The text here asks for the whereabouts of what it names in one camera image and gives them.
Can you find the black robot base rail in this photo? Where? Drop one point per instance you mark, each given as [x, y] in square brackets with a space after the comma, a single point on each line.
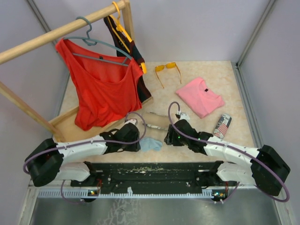
[208, 180]

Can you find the red tank top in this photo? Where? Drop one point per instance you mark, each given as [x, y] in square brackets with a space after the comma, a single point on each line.
[106, 86]

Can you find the grey patterned glasses case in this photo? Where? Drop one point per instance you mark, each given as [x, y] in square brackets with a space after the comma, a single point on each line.
[156, 121]

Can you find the wooden clothes rack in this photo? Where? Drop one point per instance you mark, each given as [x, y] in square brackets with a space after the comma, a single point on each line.
[63, 127]

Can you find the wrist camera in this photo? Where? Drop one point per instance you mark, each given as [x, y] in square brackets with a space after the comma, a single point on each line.
[182, 116]
[131, 122]

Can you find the folded pink t-shirt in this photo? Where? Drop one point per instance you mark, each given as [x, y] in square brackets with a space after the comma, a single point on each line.
[200, 99]

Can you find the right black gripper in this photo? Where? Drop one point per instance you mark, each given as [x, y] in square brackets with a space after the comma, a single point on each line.
[170, 138]

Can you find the yellow clothes hanger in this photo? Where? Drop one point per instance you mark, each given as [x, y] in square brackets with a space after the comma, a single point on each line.
[122, 29]

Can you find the orange sunglasses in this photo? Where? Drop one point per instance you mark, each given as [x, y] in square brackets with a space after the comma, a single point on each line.
[170, 65]

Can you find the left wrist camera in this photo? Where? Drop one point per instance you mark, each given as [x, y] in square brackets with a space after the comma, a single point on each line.
[131, 122]

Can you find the narrow blue cleaning cloth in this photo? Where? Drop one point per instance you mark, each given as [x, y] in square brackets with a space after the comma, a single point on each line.
[149, 143]

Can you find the dark navy maroon garment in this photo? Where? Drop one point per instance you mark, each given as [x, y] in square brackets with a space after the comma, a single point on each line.
[143, 92]

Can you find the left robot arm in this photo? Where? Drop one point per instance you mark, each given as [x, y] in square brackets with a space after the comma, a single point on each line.
[52, 160]

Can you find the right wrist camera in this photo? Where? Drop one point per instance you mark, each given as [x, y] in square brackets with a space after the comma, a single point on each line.
[182, 116]

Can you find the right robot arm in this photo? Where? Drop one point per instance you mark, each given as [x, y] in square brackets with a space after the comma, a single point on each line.
[239, 154]

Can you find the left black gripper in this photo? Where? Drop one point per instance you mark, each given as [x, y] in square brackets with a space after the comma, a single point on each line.
[135, 147]

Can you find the grey-blue clothes hanger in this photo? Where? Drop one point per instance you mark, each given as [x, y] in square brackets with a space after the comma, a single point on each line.
[92, 42]

